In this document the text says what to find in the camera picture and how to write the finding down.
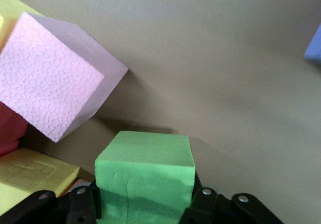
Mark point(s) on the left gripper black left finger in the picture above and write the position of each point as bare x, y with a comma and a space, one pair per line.
62, 209

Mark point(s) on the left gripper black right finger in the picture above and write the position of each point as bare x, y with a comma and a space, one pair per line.
220, 209

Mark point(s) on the yellow foam cube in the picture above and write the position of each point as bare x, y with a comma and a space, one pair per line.
10, 10
32, 173

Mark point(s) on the green foam cube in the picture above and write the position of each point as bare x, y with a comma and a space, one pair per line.
145, 178

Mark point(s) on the red foam cube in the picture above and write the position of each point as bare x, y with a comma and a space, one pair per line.
10, 126

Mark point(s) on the brown paper table cover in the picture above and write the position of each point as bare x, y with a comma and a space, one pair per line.
213, 96

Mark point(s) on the purple foam cube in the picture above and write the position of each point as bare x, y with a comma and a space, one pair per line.
314, 48

